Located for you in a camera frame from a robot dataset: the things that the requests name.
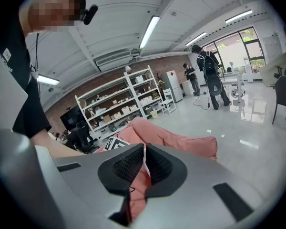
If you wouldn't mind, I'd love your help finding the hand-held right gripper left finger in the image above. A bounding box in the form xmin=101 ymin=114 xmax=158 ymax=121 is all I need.
xmin=52 ymin=143 xmax=144 ymax=229

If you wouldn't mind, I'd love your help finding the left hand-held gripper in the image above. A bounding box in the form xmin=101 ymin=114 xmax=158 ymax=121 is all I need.
xmin=104 ymin=136 xmax=131 ymax=152

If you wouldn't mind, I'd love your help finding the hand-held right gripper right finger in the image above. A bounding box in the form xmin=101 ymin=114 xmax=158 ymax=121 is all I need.
xmin=133 ymin=142 xmax=266 ymax=229

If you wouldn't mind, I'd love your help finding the pink garment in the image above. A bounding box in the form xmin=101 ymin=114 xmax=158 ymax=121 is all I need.
xmin=143 ymin=144 xmax=152 ymax=177

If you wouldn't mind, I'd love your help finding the pink armchair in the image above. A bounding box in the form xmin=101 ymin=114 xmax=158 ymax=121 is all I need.
xmin=92 ymin=117 xmax=218 ymax=222

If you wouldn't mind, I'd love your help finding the person's left forearm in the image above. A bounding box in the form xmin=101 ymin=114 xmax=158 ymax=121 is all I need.
xmin=30 ymin=136 xmax=92 ymax=159

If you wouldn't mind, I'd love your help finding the black office chair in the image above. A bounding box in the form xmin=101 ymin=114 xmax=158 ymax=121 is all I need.
xmin=72 ymin=121 xmax=99 ymax=154

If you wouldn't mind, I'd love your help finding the white shelving unit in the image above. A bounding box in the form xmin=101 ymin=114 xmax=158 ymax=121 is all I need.
xmin=123 ymin=65 xmax=165 ymax=119
xmin=74 ymin=79 xmax=146 ymax=141

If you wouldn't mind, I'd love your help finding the black television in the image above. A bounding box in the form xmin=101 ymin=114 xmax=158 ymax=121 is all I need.
xmin=60 ymin=105 xmax=86 ymax=129

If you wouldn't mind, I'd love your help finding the white wooden chair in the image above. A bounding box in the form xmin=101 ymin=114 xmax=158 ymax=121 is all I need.
xmin=161 ymin=88 xmax=177 ymax=115

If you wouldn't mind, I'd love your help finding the silver refrigerator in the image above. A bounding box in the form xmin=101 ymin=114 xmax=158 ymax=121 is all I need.
xmin=162 ymin=70 xmax=184 ymax=103

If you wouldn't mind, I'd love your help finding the ceiling air conditioner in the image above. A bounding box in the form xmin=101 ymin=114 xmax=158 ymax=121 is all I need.
xmin=93 ymin=50 xmax=141 ymax=73

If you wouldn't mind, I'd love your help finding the long ceiling light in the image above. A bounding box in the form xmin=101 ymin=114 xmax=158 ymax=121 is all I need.
xmin=36 ymin=74 xmax=61 ymax=86
xmin=225 ymin=9 xmax=254 ymax=24
xmin=185 ymin=31 xmax=208 ymax=47
xmin=139 ymin=15 xmax=161 ymax=50

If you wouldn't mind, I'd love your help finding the person's black t-shirt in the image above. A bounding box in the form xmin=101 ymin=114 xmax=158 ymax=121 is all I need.
xmin=0 ymin=14 xmax=52 ymax=139

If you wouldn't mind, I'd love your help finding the large window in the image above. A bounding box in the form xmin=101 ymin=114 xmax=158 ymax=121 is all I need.
xmin=202 ymin=27 xmax=266 ymax=74

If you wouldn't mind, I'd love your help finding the person's head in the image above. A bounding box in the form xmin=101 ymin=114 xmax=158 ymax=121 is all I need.
xmin=18 ymin=0 xmax=87 ymax=34

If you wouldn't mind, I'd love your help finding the black floor cable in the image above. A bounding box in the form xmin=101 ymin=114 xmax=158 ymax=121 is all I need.
xmin=193 ymin=93 xmax=211 ymax=111

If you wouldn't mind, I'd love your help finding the white pedestal table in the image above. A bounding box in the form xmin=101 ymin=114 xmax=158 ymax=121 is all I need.
xmin=222 ymin=70 xmax=248 ymax=104

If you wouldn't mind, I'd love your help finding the thin black head camera cable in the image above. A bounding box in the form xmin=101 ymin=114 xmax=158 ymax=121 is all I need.
xmin=34 ymin=32 xmax=42 ymax=98

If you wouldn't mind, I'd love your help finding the black head camera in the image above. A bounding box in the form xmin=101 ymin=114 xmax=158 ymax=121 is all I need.
xmin=82 ymin=4 xmax=99 ymax=26

